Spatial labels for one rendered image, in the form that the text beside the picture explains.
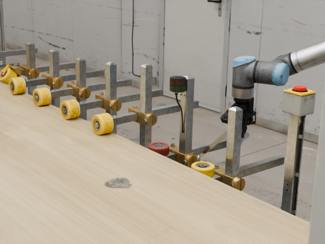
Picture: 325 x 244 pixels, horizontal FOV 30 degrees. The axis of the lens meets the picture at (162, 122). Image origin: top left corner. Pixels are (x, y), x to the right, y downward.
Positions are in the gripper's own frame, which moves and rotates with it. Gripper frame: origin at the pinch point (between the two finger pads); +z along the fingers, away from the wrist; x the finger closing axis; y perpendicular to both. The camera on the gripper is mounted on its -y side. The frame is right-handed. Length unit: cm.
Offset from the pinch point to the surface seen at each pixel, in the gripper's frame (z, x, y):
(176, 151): -5.2, -1.5, -34.1
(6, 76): -13, 121, -46
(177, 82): -34, -6, -38
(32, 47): -26, 119, -32
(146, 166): -9, -14, -58
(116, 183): -10, -21, -75
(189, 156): -5.0, -7.9, -33.0
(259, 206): -9, -58, -50
